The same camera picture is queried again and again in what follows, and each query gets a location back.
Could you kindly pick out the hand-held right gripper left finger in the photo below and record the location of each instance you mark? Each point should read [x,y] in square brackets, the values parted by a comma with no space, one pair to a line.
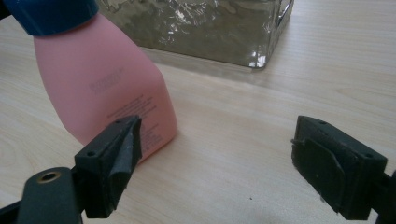
[106,168]

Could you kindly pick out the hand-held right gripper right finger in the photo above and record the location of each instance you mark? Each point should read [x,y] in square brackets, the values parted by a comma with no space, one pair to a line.
[336,168]

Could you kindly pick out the pink bottle with blue cap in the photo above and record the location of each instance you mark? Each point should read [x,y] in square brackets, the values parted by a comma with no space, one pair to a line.
[99,77]

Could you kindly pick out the clear plastic container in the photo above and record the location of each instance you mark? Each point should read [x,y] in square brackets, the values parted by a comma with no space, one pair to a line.
[202,28]

